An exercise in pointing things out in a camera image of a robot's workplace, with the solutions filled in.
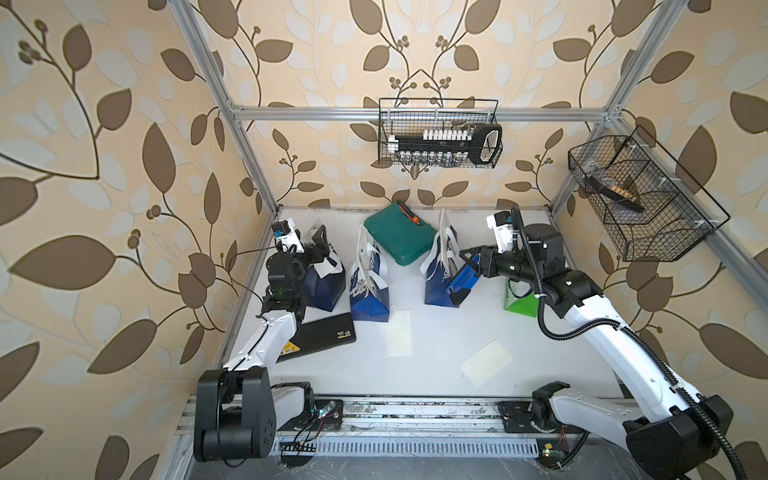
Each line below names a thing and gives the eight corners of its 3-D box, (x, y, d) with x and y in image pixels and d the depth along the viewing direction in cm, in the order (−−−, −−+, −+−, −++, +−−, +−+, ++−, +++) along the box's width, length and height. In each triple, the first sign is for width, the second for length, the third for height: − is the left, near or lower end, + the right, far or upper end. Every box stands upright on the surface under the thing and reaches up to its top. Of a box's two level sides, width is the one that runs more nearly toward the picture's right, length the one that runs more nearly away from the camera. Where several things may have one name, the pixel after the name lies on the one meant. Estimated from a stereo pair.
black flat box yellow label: (280, 363, 85) (277, 359, 83) (279, 336, 90) (276, 332, 88) (358, 340, 89) (356, 336, 87) (352, 315, 94) (351, 311, 92)
